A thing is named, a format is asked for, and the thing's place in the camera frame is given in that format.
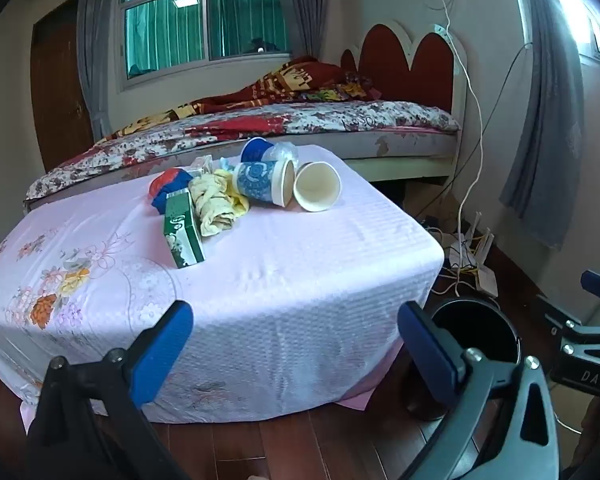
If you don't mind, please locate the colourful pillow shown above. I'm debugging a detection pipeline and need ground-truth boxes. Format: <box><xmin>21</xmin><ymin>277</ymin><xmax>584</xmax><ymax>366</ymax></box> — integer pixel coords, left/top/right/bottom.
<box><xmin>305</xmin><ymin>74</ymin><xmax>381</xmax><ymax>103</ymax></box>

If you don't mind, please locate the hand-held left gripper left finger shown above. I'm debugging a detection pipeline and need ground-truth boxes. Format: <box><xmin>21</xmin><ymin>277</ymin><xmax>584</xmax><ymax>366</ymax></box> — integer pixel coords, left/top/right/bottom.
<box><xmin>27</xmin><ymin>300</ymin><xmax>195</xmax><ymax>480</ymax></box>

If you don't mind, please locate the white router with antennas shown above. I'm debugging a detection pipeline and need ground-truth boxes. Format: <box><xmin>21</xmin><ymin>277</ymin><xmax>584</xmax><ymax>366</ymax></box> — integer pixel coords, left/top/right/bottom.
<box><xmin>447</xmin><ymin>212</ymin><xmax>496</xmax><ymax>273</ymax></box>

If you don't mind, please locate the small pale packet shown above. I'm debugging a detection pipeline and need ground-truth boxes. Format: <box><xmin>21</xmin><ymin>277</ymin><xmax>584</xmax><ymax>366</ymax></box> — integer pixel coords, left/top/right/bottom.
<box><xmin>189</xmin><ymin>155</ymin><xmax>216</xmax><ymax>177</ymax></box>

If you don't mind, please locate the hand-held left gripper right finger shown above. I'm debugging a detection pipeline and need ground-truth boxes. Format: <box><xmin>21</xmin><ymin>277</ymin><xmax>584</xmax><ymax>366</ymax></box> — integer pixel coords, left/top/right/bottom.
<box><xmin>397</xmin><ymin>301</ymin><xmax>563</xmax><ymax>480</ymax></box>

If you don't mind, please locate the brown wooden door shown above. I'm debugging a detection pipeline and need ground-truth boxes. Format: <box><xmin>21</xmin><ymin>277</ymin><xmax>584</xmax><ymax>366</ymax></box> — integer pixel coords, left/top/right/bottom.
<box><xmin>30</xmin><ymin>0</ymin><xmax>96</xmax><ymax>173</ymax></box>

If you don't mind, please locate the flat white router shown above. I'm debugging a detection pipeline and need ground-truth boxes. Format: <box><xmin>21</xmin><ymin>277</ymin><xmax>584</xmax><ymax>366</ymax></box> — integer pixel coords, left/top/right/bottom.
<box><xmin>475</xmin><ymin>265</ymin><xmax>501</xmax><ymax>297</ymax></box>

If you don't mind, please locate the grey curtain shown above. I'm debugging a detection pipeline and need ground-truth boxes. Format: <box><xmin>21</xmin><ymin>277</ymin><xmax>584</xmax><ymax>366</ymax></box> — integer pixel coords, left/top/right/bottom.
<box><xmin>77</xmin><ymin>0</ymin><xmax>118</xmax><ymax>138</ymax></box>
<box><xmin>500</xmin><ymin>0</ymin><xmax>588</xmax><ymax>251</ymax></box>
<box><xmin>280</xmin><ymin>0</ymin><xmax>326</xmax><ymax>61</ymax></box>

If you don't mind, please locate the blue patterned paper cup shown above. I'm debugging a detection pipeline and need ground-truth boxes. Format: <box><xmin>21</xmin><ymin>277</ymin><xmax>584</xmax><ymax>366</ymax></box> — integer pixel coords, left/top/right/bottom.
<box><xmin>232</xmin><ymin>159</ymin><xmax>297</xmax><ymax>207</ymax></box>

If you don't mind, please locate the blue cloth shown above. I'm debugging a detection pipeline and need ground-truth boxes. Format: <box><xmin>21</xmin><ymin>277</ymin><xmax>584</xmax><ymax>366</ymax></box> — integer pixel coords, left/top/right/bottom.
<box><xmin>151</xmin><ymin>170</ymin><xmax>196</xmax><ymax>216</ymax></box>

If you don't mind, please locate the black cable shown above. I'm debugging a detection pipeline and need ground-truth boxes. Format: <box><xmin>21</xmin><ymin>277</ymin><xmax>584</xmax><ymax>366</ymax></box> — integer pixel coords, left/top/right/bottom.
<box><xmin>417</xmin><ymin>42</ymin><xmax>531</xmax><ymax>221</ymax></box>

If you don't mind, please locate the bed with floral cover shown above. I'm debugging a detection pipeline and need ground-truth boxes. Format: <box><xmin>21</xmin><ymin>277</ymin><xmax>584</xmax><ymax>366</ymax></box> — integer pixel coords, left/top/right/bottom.
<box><xmin>22</xmin><ymin>21</ymin><xmax>468</xmax><ymax>216</ymax></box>

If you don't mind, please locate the green tissue pack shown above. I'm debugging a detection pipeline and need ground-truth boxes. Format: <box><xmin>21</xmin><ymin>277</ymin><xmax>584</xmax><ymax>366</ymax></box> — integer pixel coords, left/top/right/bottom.
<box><xmin>162</xmin><ymin>191</ymin><xmax>207</xmax><ymax>268</ymax></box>

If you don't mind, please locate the clear plastic bag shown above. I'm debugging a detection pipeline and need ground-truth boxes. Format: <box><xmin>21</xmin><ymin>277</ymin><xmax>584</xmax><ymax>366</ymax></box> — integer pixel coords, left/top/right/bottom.
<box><xmin>265</xmin><ymin>141</ymin><xmax>300</xmax><ymax>163</ymax></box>

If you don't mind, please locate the red plastic bag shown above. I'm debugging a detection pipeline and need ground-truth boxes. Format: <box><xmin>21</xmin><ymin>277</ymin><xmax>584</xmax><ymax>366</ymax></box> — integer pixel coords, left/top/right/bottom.
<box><xmin>149</xmin><ymin>169</ymin><xmax>181</xmax><ymax>200</ymax></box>

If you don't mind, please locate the small bright window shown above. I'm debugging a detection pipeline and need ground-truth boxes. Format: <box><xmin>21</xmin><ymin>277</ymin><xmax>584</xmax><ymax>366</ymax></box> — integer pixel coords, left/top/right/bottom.
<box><xmin>555</xmin><ymin>0</ymin><xmax>600</xmax><ymax>61</ymax></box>

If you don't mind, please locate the red patterned blanket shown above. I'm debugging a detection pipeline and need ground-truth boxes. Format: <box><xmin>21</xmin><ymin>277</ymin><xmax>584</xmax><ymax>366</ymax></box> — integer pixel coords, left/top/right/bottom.
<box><xmin>115</xmin><ymin>55</ymin><xmax>351</xmax><ymax>136</ymax></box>

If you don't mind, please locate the white paper cup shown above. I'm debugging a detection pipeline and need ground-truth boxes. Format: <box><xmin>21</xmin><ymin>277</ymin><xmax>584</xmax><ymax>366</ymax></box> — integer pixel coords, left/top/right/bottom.
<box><xmin>292</xmin><ymin>161</ymin><xmax>342</xmax><ymax>212</ymax></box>

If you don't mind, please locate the black trash bin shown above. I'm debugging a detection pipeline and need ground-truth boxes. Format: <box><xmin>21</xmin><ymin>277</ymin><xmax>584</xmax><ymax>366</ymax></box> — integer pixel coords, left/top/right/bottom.
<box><xmin>407</xmin><ymin>297</ymin><xmax>523</xmax><ymax>421</ymax></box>

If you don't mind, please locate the floral bed sheet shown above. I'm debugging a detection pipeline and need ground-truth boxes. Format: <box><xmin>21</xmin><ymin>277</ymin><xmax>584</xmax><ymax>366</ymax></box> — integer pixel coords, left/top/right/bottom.
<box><xmin>25</xmin><ymin>99</ymin><xmax>461</xmax><ymax>201</ymax></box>

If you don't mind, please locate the yellow knitted cloth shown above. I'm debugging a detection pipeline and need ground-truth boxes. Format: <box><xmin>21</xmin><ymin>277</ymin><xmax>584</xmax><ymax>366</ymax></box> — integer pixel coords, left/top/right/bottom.
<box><xmin>187</xmin><ymin>169</ymin><xmax>251</xmax><ymax>237</ymax></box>

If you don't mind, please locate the white cable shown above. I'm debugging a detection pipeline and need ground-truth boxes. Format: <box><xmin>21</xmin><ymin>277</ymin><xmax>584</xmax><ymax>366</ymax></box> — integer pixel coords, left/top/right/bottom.
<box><xmin>420</xmin><ymin>0</ymin><xmax>483</xmax><ymax>296</ymax></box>

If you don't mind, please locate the red scalloped headboard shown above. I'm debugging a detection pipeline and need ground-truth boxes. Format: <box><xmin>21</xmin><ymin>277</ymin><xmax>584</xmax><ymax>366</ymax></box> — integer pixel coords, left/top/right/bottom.
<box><xmin>340</xmin><ymin>21</ymin><xmax>468</xmax><ymax>126</ymax></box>

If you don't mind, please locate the large window with green curtain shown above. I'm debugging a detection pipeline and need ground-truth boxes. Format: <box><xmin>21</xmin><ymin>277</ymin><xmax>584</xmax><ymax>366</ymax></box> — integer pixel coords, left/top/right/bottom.
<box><xmin>119</xmin><ymin>0</ymin><xmax>293</xmax><ymax>81</ymax></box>

